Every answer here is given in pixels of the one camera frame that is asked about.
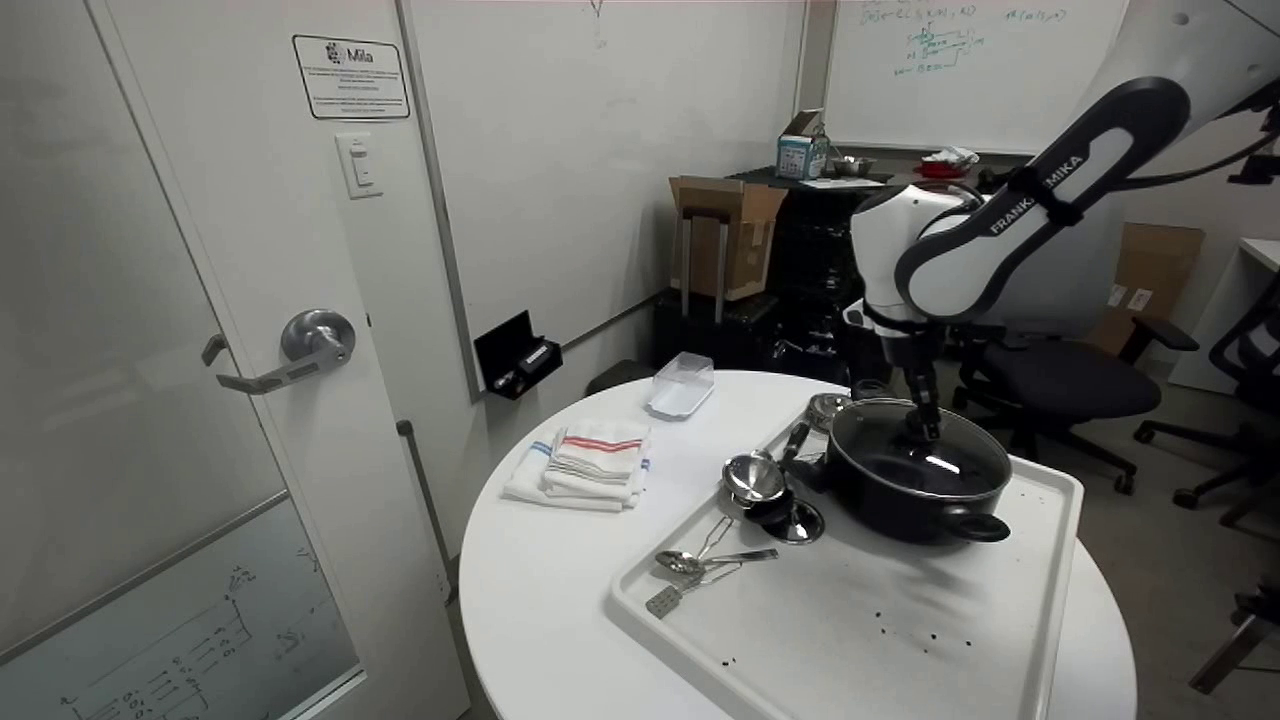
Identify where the white door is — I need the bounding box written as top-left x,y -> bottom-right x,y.
0,0 -> 471,720

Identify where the black mesh office chair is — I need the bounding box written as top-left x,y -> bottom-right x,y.
1132,272 -> 1280,513

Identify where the glass pot lid black knob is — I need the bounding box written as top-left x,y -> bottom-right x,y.
824,394 -> 1017,499

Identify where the whiteboard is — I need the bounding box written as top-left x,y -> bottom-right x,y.
819,0 -> 1139,159

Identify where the steel measuring cup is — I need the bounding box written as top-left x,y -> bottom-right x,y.
690,450 -> 814,552
801,387 -> 850,431

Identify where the black cooking pot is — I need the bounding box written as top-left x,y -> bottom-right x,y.
794,394 -> 1020,547

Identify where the silver door handle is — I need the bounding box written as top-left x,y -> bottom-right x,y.
196,304 -> 361,400

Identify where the folded white striped cloth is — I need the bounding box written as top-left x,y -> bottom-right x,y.
499,426 -> 657,517

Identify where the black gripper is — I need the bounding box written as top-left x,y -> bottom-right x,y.
863,302 -> 966,451

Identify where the white plastic tray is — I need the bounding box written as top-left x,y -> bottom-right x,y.
603,397 -> 1086,720

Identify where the steel measuring spoon set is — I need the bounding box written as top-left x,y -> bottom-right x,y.
643,539 -> 783,621

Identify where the black wall holder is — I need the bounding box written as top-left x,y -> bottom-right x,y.
466,310 -> 569,403

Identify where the open cardboard box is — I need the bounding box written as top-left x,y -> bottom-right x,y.
662,171 -> 790,310

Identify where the flat cardboard box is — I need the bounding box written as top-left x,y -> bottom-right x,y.
1086,219 -> 1207,362

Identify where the white light switch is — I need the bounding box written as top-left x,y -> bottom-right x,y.
333,128 -> 388,204

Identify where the clear plastic container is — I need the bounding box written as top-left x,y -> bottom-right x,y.
639,348 -> 718,426

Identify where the white wall sign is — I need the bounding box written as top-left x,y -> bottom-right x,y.
287,30 -> 416,125

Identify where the black measuring cup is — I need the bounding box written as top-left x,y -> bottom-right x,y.
755,489 -> 831,547

